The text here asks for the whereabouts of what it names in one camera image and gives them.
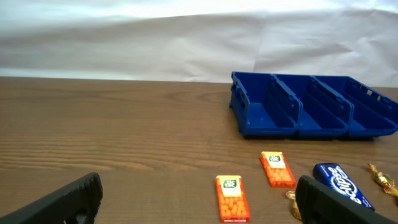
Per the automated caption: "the orange candy box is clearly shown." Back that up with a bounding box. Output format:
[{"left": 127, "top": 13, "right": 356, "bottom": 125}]
[
  {"left": 260, "top": 151, "right": 297, "bottom": 189},
  {"left": 215, "top": 175, "right": 251, "bottom": 223}
]

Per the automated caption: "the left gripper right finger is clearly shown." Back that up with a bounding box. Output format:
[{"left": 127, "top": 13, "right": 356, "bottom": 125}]
[{"left": 295, "top": 175, "right": 398, "bottom": 224}]

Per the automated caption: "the blue tray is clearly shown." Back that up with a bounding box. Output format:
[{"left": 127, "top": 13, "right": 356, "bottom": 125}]
[{"left": 229, "top": 71, "right": 398, "bottom": 140}]

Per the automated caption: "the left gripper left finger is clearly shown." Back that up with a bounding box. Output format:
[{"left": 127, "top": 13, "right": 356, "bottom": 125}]
[{"left": 0, "top": 172, "right": 104, "bottom": 224}]

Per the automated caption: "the blue candy pack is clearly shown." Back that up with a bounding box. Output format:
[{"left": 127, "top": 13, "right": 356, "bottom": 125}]
[{"left": 312, "top": 162, "right": 376, "bottom": 212}]

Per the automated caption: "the gold candy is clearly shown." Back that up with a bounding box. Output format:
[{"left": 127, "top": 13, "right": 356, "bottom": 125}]
[
  {"left": 285, "top": 190, "right": 302, "bottom": 221},
  {"left": 368, "top": 162, "right": 398, "bottom": 198}
]

